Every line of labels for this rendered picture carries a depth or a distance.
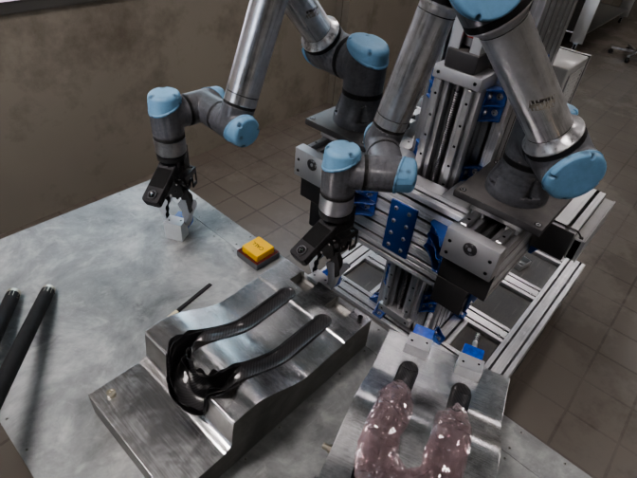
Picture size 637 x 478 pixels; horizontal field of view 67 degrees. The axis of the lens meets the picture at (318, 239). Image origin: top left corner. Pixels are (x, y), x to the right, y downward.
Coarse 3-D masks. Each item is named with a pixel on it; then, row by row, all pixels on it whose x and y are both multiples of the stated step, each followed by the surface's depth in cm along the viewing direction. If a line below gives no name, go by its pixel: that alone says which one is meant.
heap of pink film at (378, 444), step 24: (384, 408) 82; (408, 408) 86; (456, 408) 89; (384, 432) 81; (432, 432) 81; (456, 432) 81; (360, 456) 79; (384, 456) 79; (432, 456) 79; (456, 456) 78
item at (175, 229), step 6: (174, 216) 130; (180, 216) 132; (168, 222) 128; (174, 222) 128; (180, 222) 128; (168, 228) 129; (174, 228) 128; (180, 228) 127; (186, 228) 131; (168, 234) 130; (174, 234) 129; (180, 234) 129; (186, 234) 132; (180, 240) 130
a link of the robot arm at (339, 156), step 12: (336, 144) 96; (348, 144) 97; (324, 156) 96; (336, 156) 94; (348, 156) 94; (360, 156) 96; (324, 168) 97; (336, 168) 95; (348, 168) 95; (360, 168) 96; (324, 180) 98; (336, 180) 97; (348, 180) 96; (360, 180) 96; (324, 192) 100; (336, 192) 98; (348, 192) 99
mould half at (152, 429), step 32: (256, 288) 107; (320, 288) 108; (192, 320) 94; (224, 320) 99; (288, 320) 101; (352, 320) 102; (160, 352) 88; (224, 352) 89; (256, 352) 93; (320, 352) 95; (352, 352) 103; (128, 384) 89; (160, 384) 90; (256, 384) 84; (288, 384) 88; (320, 384) 99; (128, 416) 85; (160, 416) 85; (192, 416) 85; (224, 416) 79; (256, 416) 83; (128, 448) 81; (160, 448) 81; (192, 448) 81; (224, 448) 81
